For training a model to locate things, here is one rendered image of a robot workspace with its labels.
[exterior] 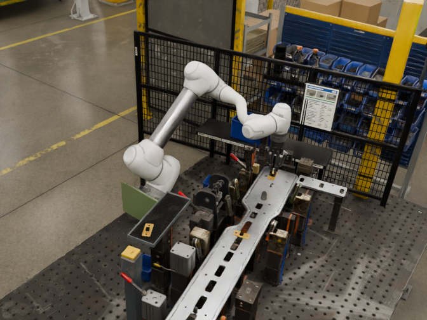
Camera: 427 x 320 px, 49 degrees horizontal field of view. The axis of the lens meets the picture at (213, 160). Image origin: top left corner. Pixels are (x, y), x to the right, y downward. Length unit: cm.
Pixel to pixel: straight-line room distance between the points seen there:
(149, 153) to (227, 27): 201
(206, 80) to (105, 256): 116
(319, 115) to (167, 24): 228
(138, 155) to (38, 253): 148
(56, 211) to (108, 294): 180
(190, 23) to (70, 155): 176
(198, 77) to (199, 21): 191
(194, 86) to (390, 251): 150
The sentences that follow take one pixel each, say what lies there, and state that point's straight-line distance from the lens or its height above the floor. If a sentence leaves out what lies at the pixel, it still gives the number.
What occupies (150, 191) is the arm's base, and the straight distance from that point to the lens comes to 287.
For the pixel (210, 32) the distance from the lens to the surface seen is 456.
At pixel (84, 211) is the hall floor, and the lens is 420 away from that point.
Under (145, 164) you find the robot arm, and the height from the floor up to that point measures 110.
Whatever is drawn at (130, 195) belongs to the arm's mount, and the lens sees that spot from 290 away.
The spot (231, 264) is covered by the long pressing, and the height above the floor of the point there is 100.
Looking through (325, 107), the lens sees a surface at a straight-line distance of 306.
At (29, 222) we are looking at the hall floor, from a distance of 419.
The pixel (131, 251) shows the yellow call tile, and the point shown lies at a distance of 211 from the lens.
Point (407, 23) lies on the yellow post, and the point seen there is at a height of 189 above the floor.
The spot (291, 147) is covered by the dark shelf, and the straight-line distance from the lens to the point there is 312.
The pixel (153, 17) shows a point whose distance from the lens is 501.
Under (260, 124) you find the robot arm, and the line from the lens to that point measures 240.
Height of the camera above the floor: 263
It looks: 33 degrees down
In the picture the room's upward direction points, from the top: 3 degrees clockwise
